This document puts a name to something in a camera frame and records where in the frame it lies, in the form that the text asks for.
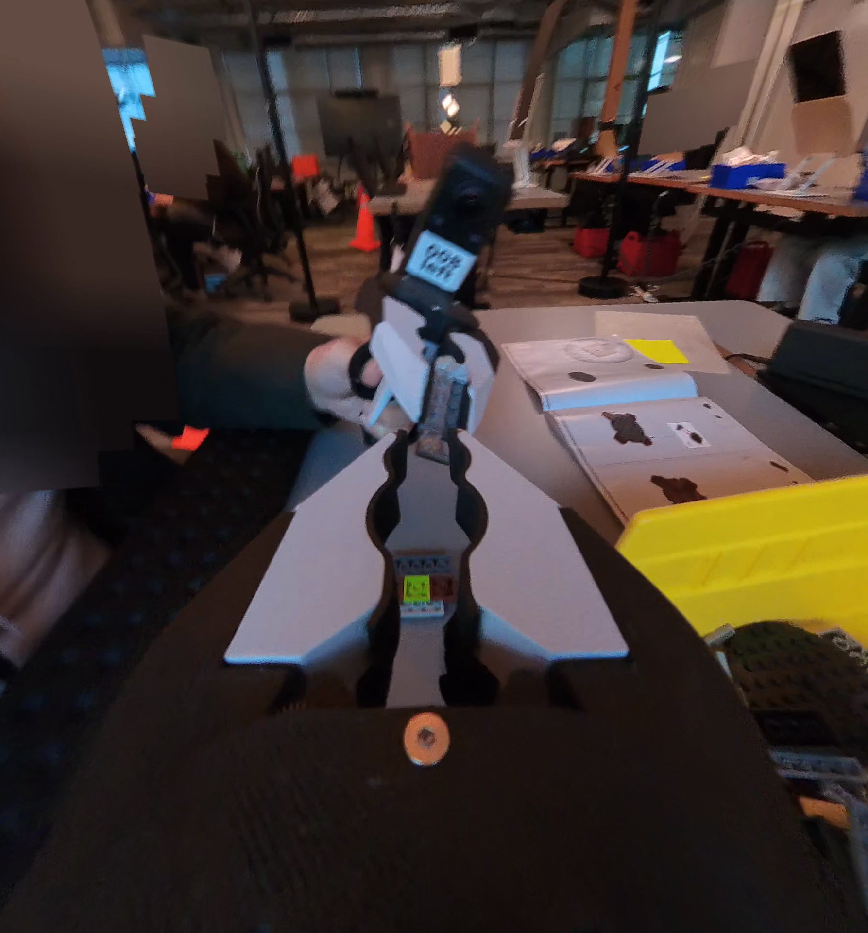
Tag black monitor screen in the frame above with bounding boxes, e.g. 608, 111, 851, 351
319, 92, 404, 158

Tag pile of toy bricks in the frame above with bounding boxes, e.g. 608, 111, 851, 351
703, 620, 868, 933

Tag person's left hand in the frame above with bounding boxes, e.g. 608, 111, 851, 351
305, 337, 406, 432

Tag grey toy brick piece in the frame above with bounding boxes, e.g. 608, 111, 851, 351
415, 356, 471, 465

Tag black pole stand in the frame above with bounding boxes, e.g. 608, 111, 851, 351
255, 29, 341, 323

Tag grey paper sheet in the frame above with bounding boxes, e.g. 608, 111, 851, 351
594, 311, 731, 375

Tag small toy brick assembly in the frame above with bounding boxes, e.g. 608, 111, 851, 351
392, 552, 458, 621

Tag person's pale pants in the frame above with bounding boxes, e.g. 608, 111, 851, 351
0, 488, 112, 666

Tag person's left forearm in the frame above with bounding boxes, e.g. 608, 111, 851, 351
168, 312, 333, 432

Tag orange traffic cone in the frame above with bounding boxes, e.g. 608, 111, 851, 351
349, 184, 382, 253

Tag black studded plate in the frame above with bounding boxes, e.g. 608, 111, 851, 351
724, 622, 868, 762

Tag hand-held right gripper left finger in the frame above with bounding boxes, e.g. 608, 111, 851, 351
224, 430, 408, 707

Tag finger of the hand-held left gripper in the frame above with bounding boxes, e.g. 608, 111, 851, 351
448, 327, 498, 432
370, 300, 436, 425

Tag black office chair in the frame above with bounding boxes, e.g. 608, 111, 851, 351
210, 140, 298, 301

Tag yellow plastic bin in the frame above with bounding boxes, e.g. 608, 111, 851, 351
616, 470, 868, 657

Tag yellow sticky note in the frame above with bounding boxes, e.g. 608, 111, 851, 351
623, 339, 691, 365

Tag open instruction booklet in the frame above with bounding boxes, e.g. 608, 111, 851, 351
503, 337, 814, 526

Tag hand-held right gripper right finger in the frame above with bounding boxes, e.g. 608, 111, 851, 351
441, 430, 630, 707

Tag wooden background table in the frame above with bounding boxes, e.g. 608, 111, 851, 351
571, 162, 868, 329

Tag black box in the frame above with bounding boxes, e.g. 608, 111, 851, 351
758, 321, 868, 442

